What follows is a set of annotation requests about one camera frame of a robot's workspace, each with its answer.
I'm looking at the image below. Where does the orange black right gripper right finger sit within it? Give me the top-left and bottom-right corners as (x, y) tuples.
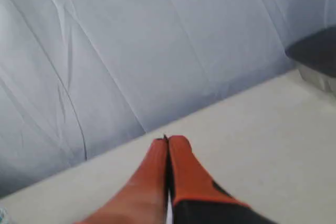
(168, 135), (273, 223)

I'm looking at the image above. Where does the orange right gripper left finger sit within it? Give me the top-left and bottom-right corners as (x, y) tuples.
(80, 138), (168, 223)

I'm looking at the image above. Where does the white backdrop cloth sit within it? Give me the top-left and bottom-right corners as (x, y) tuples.
(1, 0), (335, 197)

